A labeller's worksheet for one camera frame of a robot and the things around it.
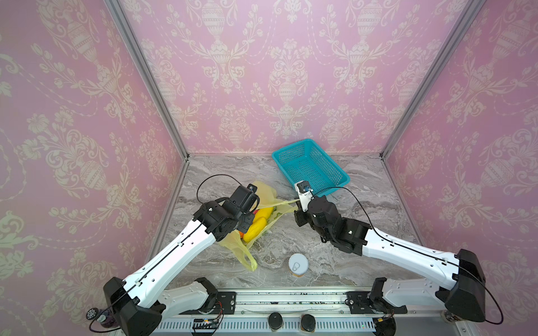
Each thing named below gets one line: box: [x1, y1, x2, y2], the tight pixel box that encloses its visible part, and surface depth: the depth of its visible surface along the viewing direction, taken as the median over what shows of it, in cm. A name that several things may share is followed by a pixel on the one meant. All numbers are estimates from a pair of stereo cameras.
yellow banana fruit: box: [252, 206, 277, 223], surface depth 94 cm
